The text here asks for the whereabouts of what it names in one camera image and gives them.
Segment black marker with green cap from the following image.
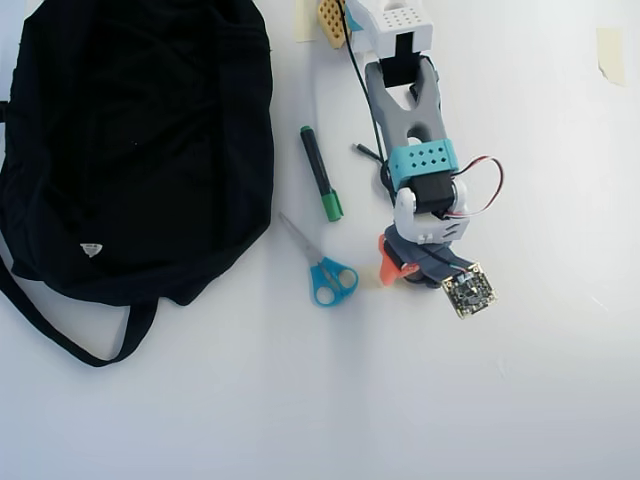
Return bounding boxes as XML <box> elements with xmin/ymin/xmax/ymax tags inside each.
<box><xmin>299</xmin><ymin>125</ymin><xmax>345</xmax><ymax>224</ymax></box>

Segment coiled black braided cable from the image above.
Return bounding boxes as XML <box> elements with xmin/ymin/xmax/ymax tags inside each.
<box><xmin>351</xmin><ymin>142</ymin><xmax>399</xmax><ymax>204</ymax></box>

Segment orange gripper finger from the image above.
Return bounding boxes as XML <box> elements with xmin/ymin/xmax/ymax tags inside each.
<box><xmin>375</xmin><ymin>234</ymin><xmax>419</xmax><ymax>289</ymax></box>

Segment red and white servo wires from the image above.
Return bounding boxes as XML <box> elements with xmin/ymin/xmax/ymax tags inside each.
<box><xmin>446</xmin><ymin>155</ymin><xmax>505</xmax><ymax>220</ymax></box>

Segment blue handled scissors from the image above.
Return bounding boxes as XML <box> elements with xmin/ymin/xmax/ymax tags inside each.
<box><xmin>277</xmin><ymin>211</ymin><xmax>360</xmax><ymax>308</ymax></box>

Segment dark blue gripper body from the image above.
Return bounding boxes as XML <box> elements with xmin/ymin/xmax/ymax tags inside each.
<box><xmin>383</xmin><ymin>225</ymin><xmax>476</xmax><ymax>282</ymax></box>

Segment long beige tape strip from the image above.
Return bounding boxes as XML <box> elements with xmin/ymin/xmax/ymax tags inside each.
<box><xmin>596</xmin><ymin>26</ymin><xmax>626</xmax><ymax>87</ymax></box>

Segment bare camera circuit board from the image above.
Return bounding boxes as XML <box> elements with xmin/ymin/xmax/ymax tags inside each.
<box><xmin>440</xmin><ymin>262</ymin><xmax>499</xmax><ymax>321</ymax></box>

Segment beige tape beside robot base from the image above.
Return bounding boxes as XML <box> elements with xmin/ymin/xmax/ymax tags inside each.
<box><xmin>294</xmin><ymin>0</ymin><xmax>321</xmax><ymax>44</ymax></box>

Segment black fabric bag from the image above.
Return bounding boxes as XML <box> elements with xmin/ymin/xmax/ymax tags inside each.
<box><xmin>0</xmin><ymin>0</ymin><xmax>276</xmax><ymax>369</ymax></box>

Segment yellow perforated base block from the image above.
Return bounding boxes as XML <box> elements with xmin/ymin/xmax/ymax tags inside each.
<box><xmin>315</xmin><ymin>0</ymin><xmax>351</xmax><ymax>50</ymax></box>

